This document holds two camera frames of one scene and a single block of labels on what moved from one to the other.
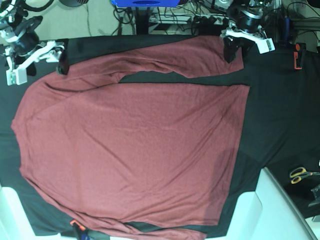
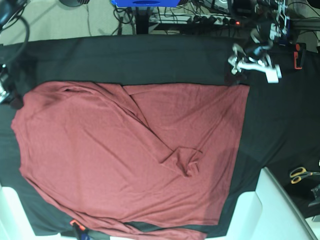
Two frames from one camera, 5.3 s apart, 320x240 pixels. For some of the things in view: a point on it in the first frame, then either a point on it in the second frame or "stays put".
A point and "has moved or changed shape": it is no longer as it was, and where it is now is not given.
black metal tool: (316, 192) stays put
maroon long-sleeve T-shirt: (106, 154) has moved or changed shape
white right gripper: (265, 44) to (273, 74)
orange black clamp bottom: (81, 228) stays put
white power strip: (190, 19) stays put
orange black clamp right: (300, 48) stays put
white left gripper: (50, 52) to (3, 78)
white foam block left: (14, 223) stays put
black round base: (73, 3) stays put
